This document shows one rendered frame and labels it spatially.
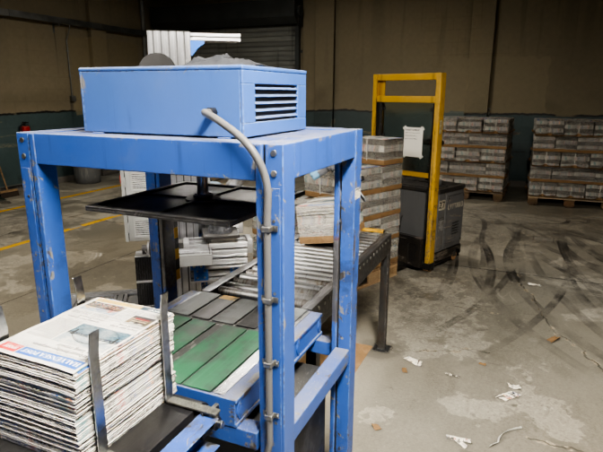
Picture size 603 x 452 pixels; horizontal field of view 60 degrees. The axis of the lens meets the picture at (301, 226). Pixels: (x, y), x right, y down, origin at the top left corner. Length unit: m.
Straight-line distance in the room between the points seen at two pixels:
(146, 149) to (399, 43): 9.40
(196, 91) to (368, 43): 9.42
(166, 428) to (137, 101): 0.95
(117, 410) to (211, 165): 0.68
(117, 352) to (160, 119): 0.69
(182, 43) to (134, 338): 2.26
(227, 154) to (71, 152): 0.55
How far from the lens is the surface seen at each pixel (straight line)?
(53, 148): 1.82
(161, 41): 3.40
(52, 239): 1.95
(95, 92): 1.83
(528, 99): 10.41
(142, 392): 1.57
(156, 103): 1.68
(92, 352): 1.35
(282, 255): 1.39
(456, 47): 10.55
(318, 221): 3.05
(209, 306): 2.27
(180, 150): 1.49
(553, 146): 8.76
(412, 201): 5.32
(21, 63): 10.51
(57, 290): 2.00
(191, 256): 3.22
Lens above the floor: 1.68
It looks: 14 degrees down
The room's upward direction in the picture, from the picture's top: straight up
